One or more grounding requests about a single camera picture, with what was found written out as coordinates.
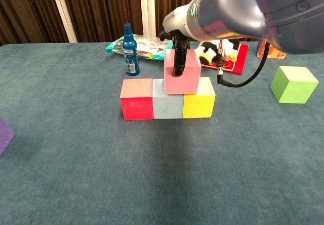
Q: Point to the dark brown curtain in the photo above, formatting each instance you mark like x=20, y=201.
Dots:
x=101, y=7

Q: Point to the black white plush penguin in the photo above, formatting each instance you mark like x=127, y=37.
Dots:
x=207, y=52

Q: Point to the teal snack bag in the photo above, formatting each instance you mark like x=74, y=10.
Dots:
x=149, y=49

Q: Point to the white frame post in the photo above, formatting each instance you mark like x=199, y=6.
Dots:
x=63, y=12
x=146, y=7

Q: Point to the blue spray bottle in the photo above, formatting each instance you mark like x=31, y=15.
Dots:
x=131, y=57

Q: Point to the pink foam cube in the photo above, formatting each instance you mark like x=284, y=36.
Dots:
x=189, y=78

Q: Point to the teal table mat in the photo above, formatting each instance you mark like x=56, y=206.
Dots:
x=162, y=171

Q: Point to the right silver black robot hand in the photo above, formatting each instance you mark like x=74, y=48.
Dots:
x=177, y=19

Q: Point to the flat red gift box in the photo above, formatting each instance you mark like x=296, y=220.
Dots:
x=240, y=62

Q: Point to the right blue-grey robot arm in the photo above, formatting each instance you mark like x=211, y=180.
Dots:
x=253, y=12

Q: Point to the yellow foam cube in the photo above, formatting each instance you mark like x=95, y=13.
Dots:
x=198, y=107

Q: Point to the green foam cube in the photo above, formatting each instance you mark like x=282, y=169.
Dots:
x=291, y=88

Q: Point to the blue orange biscuit box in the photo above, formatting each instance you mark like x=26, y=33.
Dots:
x=260, y=51

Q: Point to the light blue foam cube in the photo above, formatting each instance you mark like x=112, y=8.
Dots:
x=167, y=108

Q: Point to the purple foam cube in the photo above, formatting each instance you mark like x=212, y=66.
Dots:
x=5, y=136

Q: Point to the red foam cube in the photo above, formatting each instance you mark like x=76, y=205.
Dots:
x=136, y=108

